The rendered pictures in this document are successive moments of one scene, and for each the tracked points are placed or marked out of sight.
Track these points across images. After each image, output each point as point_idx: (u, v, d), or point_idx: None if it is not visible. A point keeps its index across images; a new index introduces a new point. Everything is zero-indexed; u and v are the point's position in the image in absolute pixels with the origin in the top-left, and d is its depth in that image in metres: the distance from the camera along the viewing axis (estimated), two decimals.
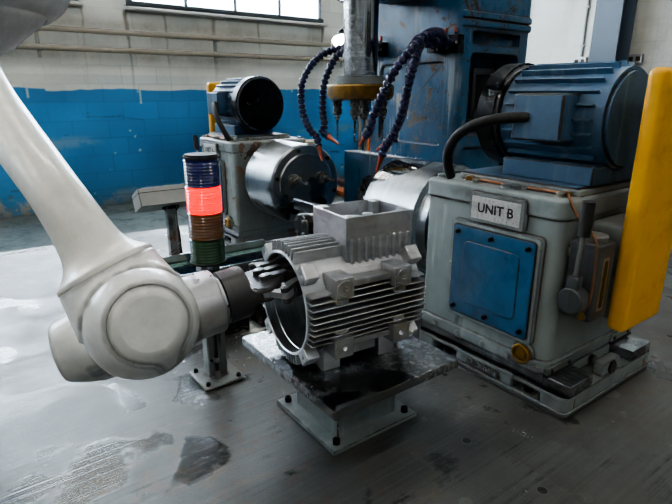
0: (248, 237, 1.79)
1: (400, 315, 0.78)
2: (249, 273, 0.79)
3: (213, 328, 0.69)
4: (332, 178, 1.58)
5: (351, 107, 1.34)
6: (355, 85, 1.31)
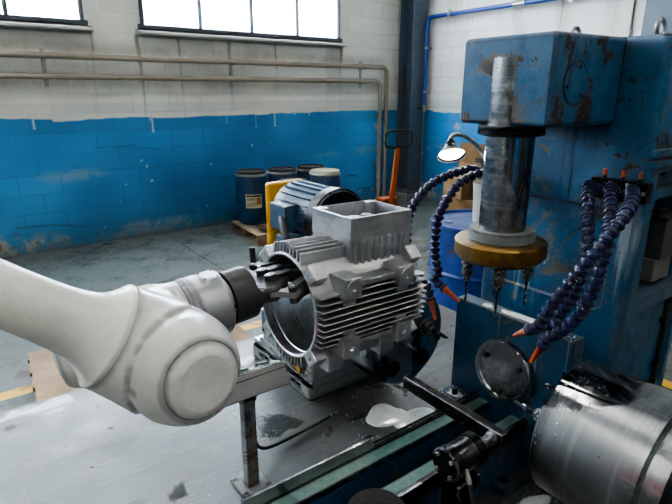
0: (323, 384, 1.45)
1: (403, 314, 0.79)
2: (250, 273, 0.77)
3: None
4: (443, 334, 1.24)
5: (495, 275, 1.00)
6: (505, 251, 0.96)
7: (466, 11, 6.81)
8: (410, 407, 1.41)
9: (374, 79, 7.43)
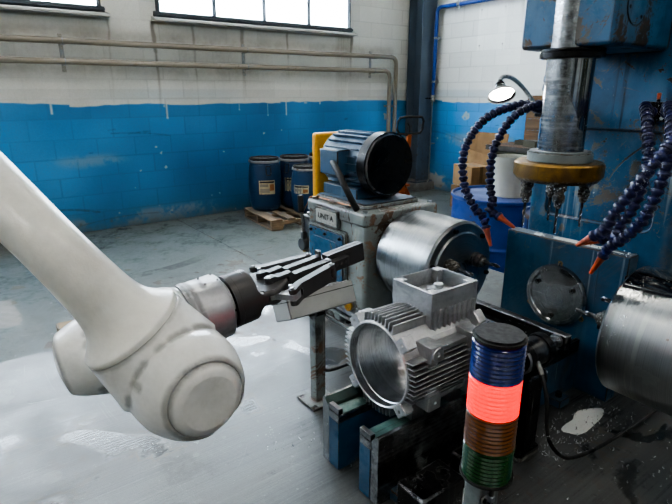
0: None
1: None
2: (251, 276, 0.77)
3: (222, 333, 0.67)
4: (495, 263, 1.30)
5: (556, 192, 1.06)
6: (568, 167, 1.02)
7: (476, 1, 6.87)
8: None
9: (384, 68, 7.49)
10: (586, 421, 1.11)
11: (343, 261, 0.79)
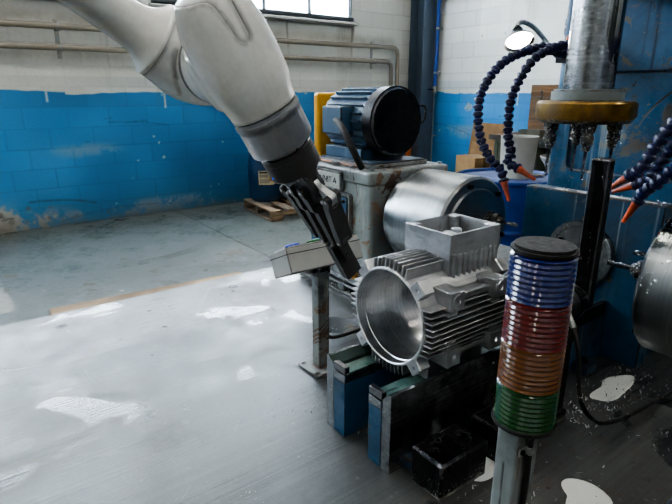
0: None
1: (495, 323, 0.83)
2: None
3: (279, 139, 0.65)
4: (513, 222, 1.20)
5: (585, 133, 0.96)
6: (599, 103, 0.92)
7: None
8: None
9: (385, 59, 7.39)
10: (616, 388, 1.01)
11: (348, 252, 0.79)
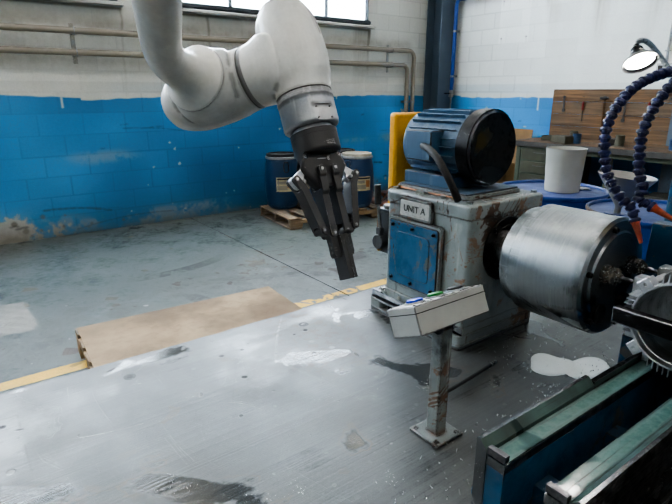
0: (471, 332, 1.28)
1: None
2: (345, 167, 0.84)
3: (281, 121, 0.82)
4: None
5: None
6: None
7: None
8: None
9: (401, 62, 7.27)
10: None
11: (332, 249, 0.80)
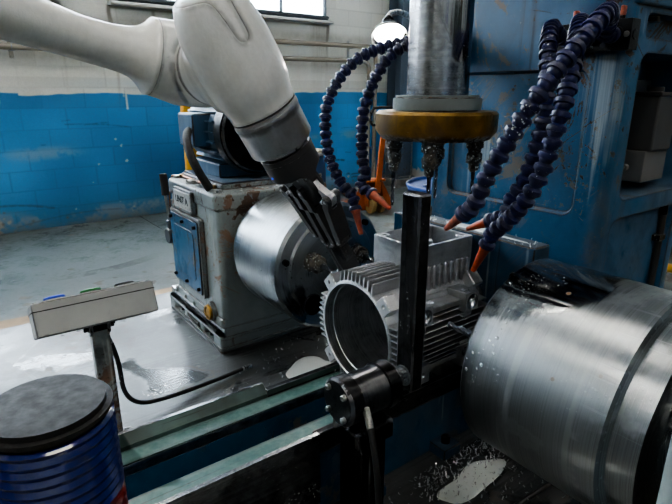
0: (240, 333, 1.18)
1: (467, 338, 0.80)
2: None
3: (278, 139, 0.65)
4: None
5: (425, 153, 0.73)
6: (435, 114, 0.69)
7: None
8: None
9: (362, 59, 7.16)
10: (475, 482, 0.78)
11: (348, 252, 0.79)
